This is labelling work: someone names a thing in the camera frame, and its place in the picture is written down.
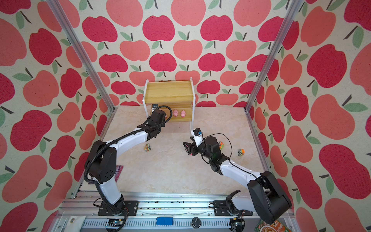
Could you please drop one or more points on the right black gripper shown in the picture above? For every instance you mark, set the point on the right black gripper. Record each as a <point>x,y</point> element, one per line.
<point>192,147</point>

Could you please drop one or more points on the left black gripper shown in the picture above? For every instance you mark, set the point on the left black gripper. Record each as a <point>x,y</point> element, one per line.
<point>163,124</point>

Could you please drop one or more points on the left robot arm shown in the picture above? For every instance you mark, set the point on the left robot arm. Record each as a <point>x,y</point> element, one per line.
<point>101,164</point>

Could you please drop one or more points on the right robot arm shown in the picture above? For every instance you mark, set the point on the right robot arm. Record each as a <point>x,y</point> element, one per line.
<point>265,196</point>

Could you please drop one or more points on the green orange toy car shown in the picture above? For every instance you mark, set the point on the green orange toy car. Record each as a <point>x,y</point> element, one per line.
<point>241,152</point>

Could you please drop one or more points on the purple snack bag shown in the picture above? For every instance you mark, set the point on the purple snack bag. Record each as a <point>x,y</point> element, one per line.
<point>119,169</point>

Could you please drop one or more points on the round black knob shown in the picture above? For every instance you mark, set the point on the round black knob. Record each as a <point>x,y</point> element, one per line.
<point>196,223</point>

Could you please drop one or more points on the green snack bag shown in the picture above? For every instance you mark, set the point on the green snack bag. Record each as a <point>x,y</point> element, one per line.
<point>277,226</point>

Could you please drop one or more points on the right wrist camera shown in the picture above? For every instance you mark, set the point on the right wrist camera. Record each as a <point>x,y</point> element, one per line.
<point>197,132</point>

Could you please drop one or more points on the wooden two-tier shelf white frame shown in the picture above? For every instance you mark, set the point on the wooden two-tier shelf white frame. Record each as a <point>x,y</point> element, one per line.
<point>178,95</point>

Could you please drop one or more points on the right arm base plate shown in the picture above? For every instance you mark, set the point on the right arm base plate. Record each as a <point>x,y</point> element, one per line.
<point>226,208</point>

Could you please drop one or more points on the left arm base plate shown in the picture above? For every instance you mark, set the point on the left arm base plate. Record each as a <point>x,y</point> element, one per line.
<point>120,209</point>

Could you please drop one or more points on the left aluminium frame post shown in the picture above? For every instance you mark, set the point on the left aluminium frame post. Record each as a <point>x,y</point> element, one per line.
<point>62,18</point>

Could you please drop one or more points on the aluminium frame post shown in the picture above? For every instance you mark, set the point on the aluminium frame post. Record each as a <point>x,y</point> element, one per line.
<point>276,46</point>
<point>62,18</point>

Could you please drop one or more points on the blue block on rail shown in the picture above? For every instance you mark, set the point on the blue block on rail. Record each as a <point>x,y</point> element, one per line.
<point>164,221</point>

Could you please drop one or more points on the right aluminium frame post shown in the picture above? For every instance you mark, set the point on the right aluminium frame post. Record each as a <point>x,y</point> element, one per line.
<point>276,46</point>

